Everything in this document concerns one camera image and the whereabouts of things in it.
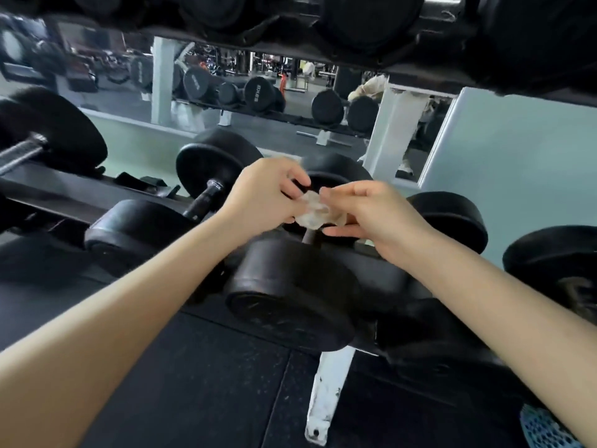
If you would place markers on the white wet wipe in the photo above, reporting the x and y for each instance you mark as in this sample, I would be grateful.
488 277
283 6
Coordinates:
315 212

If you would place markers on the white metal rack leg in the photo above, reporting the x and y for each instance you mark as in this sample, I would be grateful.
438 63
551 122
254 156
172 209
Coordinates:
326 391

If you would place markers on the person's left hand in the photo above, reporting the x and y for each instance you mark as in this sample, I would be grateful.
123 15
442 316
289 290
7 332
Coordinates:
261 200

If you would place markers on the person's left forearm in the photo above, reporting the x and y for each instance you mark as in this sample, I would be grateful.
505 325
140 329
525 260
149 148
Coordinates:
107 340

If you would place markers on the person's right hand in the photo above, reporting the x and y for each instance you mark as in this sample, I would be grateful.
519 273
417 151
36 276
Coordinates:
387 223

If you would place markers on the blue plastic trash basket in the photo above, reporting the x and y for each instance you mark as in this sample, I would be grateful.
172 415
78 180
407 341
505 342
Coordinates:
545 431

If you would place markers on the black dumbbell white lettering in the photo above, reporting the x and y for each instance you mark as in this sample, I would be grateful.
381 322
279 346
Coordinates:
452 219

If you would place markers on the black dumbbell rack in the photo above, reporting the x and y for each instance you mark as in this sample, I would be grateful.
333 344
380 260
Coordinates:
70 191

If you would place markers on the large black dumbbell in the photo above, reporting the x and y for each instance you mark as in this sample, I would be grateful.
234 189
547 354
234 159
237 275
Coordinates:
60 121

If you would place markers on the person's right forearm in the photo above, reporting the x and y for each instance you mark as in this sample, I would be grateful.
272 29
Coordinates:
513 321

